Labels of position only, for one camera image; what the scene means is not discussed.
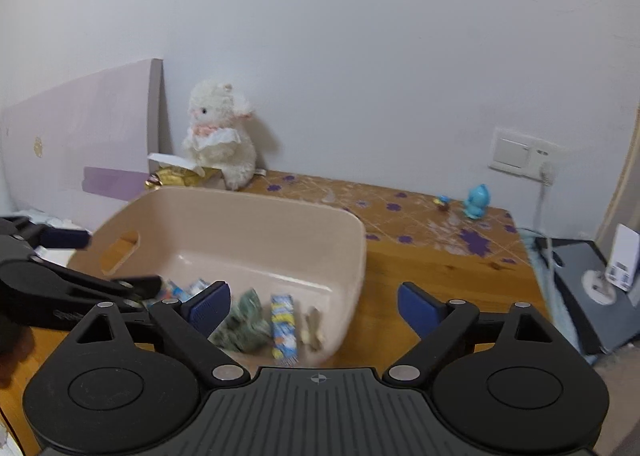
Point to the white wall switch socket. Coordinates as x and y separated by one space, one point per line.
523 155

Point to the small colourful spinning toy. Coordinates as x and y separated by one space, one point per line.
442 203

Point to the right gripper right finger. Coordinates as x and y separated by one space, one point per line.
445 329

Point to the beige plastic storage basket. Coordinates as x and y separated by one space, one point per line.
316 254

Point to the white desk stand device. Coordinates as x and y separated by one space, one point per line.
621 272

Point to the small wooden figure toy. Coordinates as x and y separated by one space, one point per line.
312 334

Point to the colourful long cartoon box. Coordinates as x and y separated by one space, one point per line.
283 329

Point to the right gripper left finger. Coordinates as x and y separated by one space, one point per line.
182 330

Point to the blue penguin figurine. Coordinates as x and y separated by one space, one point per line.
477 202

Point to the purple patterned table mat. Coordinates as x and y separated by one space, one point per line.
405 218

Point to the white plush lamb toy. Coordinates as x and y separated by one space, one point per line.
217 137

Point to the green packet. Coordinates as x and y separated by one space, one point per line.
245 329

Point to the gold foil snack bag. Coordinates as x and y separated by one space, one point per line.
182 177

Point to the blue orange cartoon box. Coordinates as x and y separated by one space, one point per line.
170 290

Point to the pink headboard panel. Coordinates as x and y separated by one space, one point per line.
80 151

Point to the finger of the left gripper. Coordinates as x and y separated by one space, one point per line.
48 280
44 235

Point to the white bedding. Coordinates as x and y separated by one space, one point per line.
57 256

